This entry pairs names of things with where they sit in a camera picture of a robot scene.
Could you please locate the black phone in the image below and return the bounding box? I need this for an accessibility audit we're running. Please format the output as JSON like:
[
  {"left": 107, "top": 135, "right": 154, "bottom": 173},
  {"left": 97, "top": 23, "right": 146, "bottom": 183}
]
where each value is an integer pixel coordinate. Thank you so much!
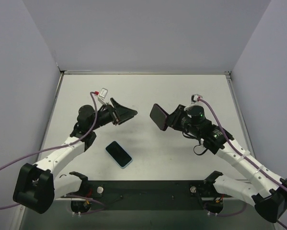
[{"left": 149, "top": 103, "right": 169, "bottom": 131}]

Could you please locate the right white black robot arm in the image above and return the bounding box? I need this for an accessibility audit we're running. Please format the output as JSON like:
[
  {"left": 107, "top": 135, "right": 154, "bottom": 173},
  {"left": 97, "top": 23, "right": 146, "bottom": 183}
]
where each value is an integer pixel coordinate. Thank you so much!
[{"left": 165, "top": 105, "right": 287, "bottom": 223}]

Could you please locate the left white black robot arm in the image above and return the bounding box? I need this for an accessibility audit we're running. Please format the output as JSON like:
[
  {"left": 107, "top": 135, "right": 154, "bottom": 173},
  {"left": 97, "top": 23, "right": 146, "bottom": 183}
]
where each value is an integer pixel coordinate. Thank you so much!
[{"left": 13, "top": 98, "right": 137, "bottom": 214}]

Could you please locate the phone in light blue case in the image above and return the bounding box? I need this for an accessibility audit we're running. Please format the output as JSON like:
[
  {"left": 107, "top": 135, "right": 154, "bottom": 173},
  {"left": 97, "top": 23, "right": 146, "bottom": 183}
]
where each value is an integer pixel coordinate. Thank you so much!
[{"left": 105, "top": 141, "right": 133, "bottom": 169}]

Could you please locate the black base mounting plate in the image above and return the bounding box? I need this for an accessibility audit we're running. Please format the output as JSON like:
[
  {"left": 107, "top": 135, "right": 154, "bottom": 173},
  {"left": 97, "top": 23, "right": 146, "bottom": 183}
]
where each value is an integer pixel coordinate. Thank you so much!
[{"left": 68, "top": 180, "right": 223, "bottom": 213}]

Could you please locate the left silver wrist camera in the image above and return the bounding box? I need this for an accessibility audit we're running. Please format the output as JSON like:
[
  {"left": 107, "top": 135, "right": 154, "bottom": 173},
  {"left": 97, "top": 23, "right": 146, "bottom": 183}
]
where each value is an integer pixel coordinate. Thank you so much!
[{"left": 92, "top": 88, "right": 108, "bottom": 101}]

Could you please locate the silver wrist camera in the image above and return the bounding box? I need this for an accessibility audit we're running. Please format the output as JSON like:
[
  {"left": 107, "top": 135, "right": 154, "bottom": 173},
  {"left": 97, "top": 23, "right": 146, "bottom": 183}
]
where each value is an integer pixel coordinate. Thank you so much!
[
  {"left": 187, "top": 94, "right": 204, "bottom": 107},
  {"left": 92, "top": 88, "right": 108, "bottom": 101}
]

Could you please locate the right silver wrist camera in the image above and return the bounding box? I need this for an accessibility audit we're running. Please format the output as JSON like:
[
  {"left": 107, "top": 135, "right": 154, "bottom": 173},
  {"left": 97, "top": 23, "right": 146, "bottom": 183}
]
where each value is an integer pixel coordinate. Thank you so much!
[{"left": 187, "top": 94, "right": 204, "bottom": 107}]

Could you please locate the aluminium table frame rail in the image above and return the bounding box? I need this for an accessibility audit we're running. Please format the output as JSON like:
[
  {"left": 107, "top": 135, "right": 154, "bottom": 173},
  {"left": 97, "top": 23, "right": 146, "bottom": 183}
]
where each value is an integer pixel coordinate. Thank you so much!
[{"left": 18, "top": 69, "right": 277, "bottom": 202}]

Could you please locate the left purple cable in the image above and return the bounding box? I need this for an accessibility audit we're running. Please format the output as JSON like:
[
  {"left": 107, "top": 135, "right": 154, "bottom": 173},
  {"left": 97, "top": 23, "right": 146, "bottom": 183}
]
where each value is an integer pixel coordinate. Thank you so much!
[{"left": 0, "top": 92, "right": 108, "bottom": 214}]

